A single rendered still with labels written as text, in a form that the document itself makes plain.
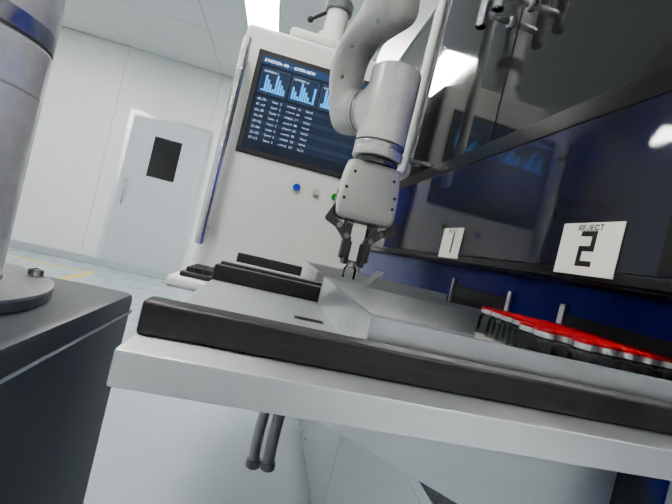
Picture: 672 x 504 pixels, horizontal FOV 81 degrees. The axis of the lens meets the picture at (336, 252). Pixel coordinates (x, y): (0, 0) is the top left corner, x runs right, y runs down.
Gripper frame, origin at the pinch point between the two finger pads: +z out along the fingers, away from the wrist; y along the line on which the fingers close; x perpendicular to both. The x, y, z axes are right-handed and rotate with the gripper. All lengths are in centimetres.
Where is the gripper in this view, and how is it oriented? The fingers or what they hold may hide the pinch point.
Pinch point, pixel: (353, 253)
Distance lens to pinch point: 66.7
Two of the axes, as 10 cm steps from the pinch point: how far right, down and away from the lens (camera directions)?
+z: -2.3, 9.7, 0.0
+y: -9.6, -2.3, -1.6
